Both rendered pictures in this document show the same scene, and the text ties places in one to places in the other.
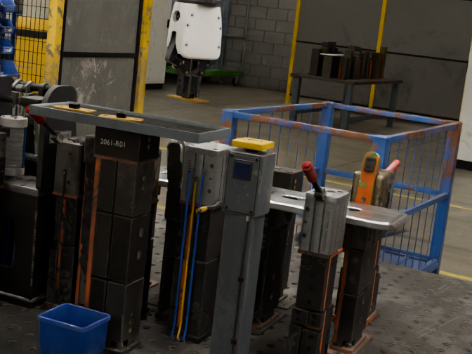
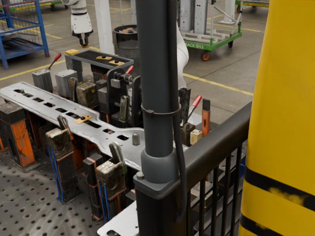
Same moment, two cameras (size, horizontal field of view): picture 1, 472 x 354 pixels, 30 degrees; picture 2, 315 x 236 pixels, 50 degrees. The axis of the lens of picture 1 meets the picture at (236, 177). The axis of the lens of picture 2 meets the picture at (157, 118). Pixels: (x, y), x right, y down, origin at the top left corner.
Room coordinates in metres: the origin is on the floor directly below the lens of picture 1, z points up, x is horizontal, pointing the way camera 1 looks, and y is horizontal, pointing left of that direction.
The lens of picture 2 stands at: (3.27, 1.07, 1.72)
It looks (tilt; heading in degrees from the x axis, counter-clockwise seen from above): 28 degrees down; 199
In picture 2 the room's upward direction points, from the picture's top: 3 degrees counter-clockwise
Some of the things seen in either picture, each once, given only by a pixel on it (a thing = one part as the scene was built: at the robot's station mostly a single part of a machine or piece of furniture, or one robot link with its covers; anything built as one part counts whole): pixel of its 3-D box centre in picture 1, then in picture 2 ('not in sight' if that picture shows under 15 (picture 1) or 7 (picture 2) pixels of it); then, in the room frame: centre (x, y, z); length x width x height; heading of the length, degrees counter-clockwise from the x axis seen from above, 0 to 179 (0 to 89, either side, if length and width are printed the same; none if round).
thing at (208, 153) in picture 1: (200, 241); (71, 106); (1.79, 0.06, 0.90); 0.13 x 0.10 x 0.41; 157
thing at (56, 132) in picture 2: not in sight; (64, 164); (2.26, 0.28, 0.87); 0.12 x 0.09 x 0.35; 157
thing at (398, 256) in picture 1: (339, 208); not in sight; (4.37, -0.54, 0.47); 1.20 x 0.80 x 0.95; 152
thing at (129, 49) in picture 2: not in sight; (133, 55); (-0.77, -0.61, 0.36); 0.54 x 0.50 x 0.73; 153
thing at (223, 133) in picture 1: (129, 121); (101, 59); (1.68, 0.22, 1.16); 0.37 x 0.14 x 0.02; 67
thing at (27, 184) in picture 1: (24, 189); (130, 119); (1.93, 0.47, 0.94); 0.18 x 0.13 x 0.49; 67
